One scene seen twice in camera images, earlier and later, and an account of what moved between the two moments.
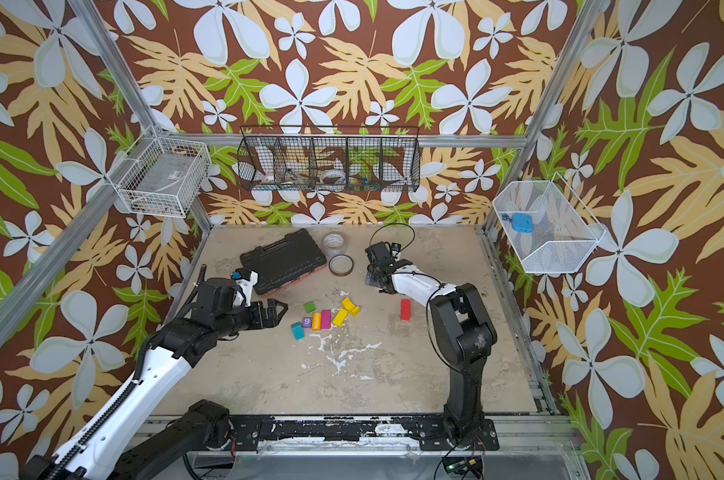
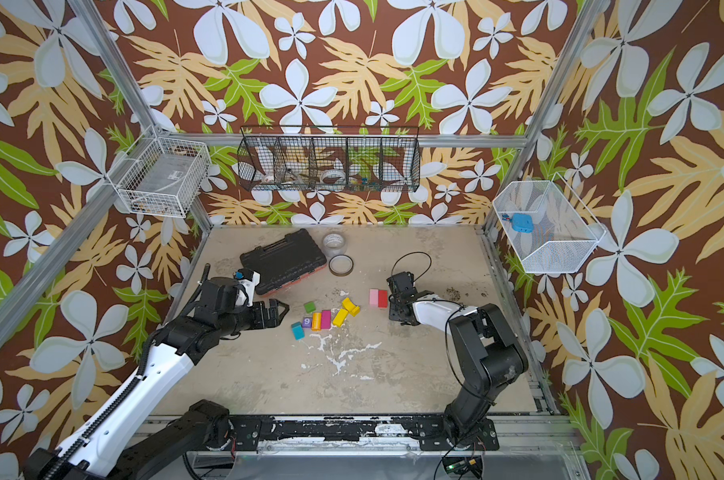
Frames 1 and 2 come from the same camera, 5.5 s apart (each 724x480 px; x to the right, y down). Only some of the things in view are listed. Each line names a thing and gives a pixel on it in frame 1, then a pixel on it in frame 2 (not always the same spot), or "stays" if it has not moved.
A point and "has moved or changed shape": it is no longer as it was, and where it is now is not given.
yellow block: [340, 317] stays
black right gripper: [377, 264] -> [402, 300]
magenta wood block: [325, 319] stays
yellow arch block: [349, 305] stays
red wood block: [405, 309] has moved or changed shape
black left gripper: [261, 321] stays
